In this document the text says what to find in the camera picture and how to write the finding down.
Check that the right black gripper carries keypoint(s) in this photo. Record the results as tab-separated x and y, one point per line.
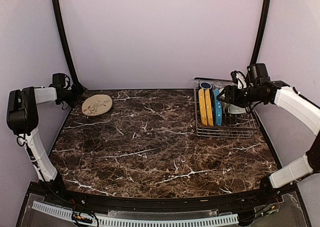
234	99

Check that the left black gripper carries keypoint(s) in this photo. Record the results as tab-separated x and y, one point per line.
79	92

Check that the blue polka dot plate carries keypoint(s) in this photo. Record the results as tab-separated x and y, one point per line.
217	108

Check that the yellow polka dot plate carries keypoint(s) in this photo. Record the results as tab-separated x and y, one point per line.
202	106
208	105

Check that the beige bird pattern plate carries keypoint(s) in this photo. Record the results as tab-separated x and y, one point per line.
97	105

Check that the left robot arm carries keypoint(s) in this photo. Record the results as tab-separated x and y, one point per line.
23	119

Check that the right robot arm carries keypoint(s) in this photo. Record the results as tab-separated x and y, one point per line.
289	99

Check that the clear drinking glass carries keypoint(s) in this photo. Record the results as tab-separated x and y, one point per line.
218	85

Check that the pale green bowl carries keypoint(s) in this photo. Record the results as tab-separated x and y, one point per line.
236	110

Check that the dark blue mug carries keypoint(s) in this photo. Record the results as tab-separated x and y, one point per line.
205	85

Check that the left black frame post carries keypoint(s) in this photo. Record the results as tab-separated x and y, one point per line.
65	45

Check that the black frame post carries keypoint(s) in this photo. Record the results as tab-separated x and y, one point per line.
260	31
65	45

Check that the wire dish rack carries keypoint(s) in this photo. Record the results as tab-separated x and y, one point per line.
233	125

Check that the black front rail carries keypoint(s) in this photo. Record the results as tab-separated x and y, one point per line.
235	203

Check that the white slotted cable duct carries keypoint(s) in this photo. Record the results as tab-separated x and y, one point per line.
99	220

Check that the right black frame post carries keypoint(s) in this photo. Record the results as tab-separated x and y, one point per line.
260	31

